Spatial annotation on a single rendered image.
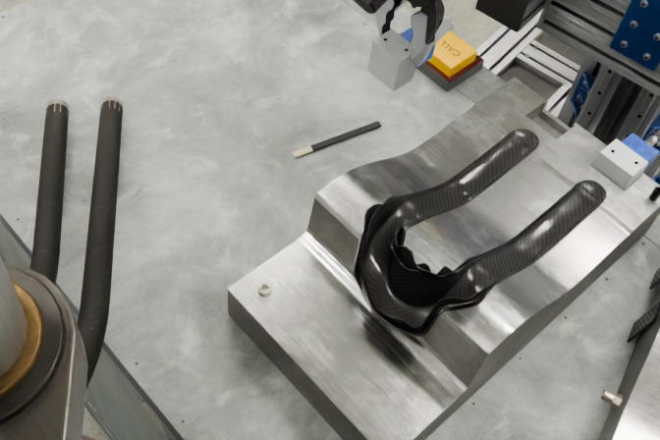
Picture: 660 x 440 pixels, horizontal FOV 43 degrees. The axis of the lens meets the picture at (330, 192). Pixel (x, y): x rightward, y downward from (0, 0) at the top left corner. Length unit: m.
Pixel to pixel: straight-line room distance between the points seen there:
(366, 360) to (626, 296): 0.37
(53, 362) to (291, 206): 0.69
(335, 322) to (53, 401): 0.54
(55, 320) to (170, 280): 0.59
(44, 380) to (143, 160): 0.73
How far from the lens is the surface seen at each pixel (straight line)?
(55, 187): 1.06
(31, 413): 0.44
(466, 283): 0.92
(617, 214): 1.07
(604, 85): 1.75
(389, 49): 1.07
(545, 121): 1.17
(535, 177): 1.07
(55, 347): 0.44
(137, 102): 1.21
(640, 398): 0.96
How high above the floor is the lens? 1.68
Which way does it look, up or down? 53 degrees down
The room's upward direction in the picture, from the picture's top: 8 degrees clockwise
